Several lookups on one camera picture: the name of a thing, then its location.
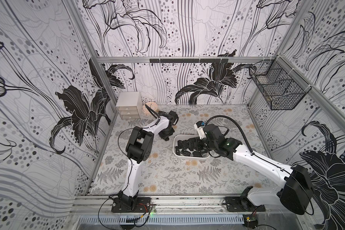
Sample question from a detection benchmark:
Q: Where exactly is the peach round alarm clock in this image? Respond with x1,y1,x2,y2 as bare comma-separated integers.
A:
143,102,158,117

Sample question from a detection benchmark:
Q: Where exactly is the white slotted cable duct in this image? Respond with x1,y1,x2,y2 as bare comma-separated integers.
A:
79,214,244,225

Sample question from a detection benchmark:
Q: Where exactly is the black wire wall basket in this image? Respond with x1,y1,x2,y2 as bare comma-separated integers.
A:
248,60,311,110

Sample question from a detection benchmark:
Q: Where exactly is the flat black smart key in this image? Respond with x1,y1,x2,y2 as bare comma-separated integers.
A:
192,151,205,158

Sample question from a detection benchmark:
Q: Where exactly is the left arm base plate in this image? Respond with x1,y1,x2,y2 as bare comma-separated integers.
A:
111,197,151,213

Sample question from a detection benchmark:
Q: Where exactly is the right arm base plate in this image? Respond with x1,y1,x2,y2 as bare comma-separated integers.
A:
222,196,266,212

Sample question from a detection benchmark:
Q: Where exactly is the black car key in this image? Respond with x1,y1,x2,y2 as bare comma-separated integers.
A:
180,149,192,157
176,140,185,150
175,146,181,156

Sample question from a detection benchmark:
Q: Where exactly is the white mini drawer cabinet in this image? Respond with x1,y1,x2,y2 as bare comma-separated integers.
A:
116,92,143,120

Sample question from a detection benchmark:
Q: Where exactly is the white rectangular storage box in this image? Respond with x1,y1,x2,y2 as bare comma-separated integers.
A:
173,134,210,161

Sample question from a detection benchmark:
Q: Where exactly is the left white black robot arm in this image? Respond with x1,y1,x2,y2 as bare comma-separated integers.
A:
108,105,179,213

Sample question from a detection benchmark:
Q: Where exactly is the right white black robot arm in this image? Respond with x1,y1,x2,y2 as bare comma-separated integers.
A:
189,115,314,215

